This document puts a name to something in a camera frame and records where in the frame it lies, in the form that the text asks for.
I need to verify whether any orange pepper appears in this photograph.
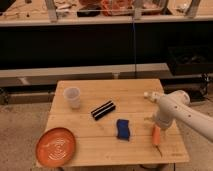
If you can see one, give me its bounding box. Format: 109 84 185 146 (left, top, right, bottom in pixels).
152 125 162 156

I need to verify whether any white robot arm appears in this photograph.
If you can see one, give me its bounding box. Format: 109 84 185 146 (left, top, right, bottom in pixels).
154 90 213 142

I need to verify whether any white ceramic cup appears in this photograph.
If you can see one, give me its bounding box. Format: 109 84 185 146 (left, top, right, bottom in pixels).
63 87 80 109

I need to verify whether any black white striped block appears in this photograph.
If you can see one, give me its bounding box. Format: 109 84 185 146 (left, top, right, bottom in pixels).
91 101 116 120

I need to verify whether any wooden table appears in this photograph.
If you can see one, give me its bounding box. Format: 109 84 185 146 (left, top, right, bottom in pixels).
45 79 189 167

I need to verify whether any blue sponge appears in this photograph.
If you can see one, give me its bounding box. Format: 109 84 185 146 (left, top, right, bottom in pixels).
116 119 130 140

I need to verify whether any small white object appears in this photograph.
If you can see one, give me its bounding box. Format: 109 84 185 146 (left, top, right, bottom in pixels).
144 91 163 103

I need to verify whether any orange plate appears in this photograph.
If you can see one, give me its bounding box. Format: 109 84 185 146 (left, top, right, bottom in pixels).
35 127 76 168

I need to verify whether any black bin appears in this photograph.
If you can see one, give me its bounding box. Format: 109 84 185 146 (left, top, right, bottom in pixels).
166 45 213 75

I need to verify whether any blue vertical cable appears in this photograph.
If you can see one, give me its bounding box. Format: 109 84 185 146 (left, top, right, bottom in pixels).
131 16 138 80

